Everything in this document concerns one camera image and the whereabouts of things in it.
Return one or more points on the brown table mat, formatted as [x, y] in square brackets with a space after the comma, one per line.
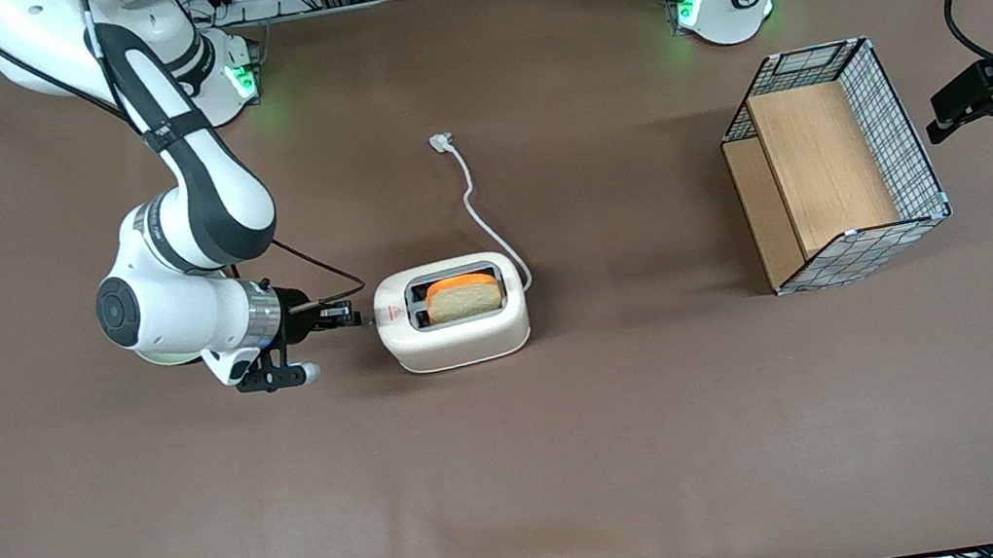
[197, 511]

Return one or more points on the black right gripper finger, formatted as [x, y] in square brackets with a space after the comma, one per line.
[343, 317]

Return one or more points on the grey toaster lever knob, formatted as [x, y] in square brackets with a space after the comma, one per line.
[369, 322]

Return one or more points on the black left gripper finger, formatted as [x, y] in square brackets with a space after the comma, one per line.
[981, 93]

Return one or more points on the light wooden step shelf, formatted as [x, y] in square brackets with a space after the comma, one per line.
[819, 162]

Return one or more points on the white two-slot toaster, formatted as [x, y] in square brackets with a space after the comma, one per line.
[467, 347]

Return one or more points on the bread slice orange crust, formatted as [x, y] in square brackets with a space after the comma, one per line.
[465, 300]

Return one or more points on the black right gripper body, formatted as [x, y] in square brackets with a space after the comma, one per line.
[296, 316]

